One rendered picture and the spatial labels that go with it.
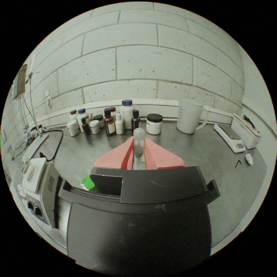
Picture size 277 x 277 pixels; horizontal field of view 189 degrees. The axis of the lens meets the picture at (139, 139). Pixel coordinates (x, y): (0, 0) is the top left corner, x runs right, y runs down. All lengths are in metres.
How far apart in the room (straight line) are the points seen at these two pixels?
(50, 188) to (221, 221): 0.46
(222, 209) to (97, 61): 0.81
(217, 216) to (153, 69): 0.65
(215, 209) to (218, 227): 0.07
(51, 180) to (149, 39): 0.73
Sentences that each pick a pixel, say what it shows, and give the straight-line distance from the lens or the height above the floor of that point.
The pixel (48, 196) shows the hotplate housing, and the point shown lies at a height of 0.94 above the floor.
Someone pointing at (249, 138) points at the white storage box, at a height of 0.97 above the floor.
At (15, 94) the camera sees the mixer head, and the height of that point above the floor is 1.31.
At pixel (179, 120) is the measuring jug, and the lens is 0.46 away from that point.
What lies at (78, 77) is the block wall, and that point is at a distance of 0.64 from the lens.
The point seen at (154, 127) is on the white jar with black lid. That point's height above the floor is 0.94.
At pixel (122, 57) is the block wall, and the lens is 0.56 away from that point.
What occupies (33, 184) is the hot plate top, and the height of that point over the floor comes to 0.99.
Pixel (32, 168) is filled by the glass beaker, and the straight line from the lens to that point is 0.30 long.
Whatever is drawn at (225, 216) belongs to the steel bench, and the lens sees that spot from 0.32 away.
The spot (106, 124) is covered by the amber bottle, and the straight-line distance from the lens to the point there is 0.40.
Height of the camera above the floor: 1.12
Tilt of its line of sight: 36 degrees down
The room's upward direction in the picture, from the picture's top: straight up
